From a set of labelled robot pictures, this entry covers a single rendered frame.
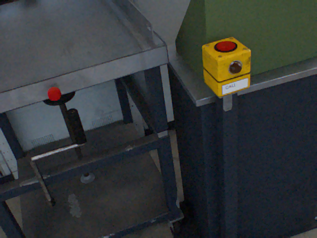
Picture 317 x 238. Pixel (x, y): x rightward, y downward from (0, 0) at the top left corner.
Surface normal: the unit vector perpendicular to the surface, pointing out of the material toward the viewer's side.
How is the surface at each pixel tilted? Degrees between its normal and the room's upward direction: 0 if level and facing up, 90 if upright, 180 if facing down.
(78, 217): 0
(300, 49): 90
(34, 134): 90
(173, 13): 90
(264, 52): 90
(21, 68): 0
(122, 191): 0
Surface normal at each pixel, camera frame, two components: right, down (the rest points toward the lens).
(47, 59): -0.13, -0.78
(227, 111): 0.34, 0.55
